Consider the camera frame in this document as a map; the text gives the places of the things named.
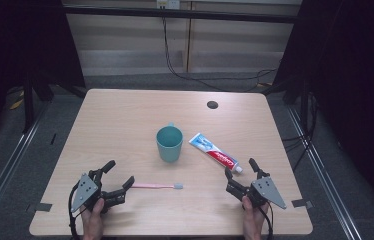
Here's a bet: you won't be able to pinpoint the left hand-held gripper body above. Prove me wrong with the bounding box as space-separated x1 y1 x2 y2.
70 170 128 214

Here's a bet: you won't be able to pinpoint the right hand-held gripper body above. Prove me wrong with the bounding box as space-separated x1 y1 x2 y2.
225 173 288 210

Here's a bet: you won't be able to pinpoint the pink toothbrush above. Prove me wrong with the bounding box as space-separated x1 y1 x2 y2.
130 181 184 191

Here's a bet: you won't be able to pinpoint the white toothpaste tube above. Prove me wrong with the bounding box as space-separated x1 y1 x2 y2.
188 132 244 174

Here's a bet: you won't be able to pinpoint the teal cup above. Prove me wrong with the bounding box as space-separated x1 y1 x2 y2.
155 122 184 164

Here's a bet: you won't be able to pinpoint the person's left hand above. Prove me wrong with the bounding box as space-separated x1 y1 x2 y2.
80 198 105 240

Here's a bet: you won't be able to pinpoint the person's right hand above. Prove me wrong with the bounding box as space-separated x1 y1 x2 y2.
241 195 270 240

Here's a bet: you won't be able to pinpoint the grey tape strip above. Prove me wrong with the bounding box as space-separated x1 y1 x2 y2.
34 202 53 213
291 198 314 209

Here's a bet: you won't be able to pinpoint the black metal stand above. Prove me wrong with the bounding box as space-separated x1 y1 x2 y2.
22 73 55 134
298 88 312 143

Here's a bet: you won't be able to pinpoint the yellow floor object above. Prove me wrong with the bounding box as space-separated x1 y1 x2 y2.
8 97 25 111

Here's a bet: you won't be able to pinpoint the black curtain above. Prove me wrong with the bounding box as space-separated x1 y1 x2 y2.
0 0 87 151
272 0 374 219

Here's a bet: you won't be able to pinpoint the black horizontal bar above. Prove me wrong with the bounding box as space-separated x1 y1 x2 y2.
62 5 299 25

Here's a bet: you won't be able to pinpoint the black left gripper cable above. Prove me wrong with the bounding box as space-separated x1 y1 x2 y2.
67 181 83 240

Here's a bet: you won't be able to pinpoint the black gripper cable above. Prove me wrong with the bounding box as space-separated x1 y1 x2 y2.
67 181 83 240
258 203 275 240

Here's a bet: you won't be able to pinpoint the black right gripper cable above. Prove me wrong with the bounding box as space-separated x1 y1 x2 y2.
258 203 275 240

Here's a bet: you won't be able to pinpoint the black floor cables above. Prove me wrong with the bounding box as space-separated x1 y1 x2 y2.
280 131 314 172

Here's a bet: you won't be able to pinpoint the metal floor rail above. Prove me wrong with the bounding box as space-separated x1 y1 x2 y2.
286 105 363 240
0 101 50 236

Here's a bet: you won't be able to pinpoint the black wall cable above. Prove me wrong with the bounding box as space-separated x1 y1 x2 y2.
160 7 278 92

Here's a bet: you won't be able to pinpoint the white wall socket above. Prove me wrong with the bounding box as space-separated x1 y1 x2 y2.
156 0 181 10

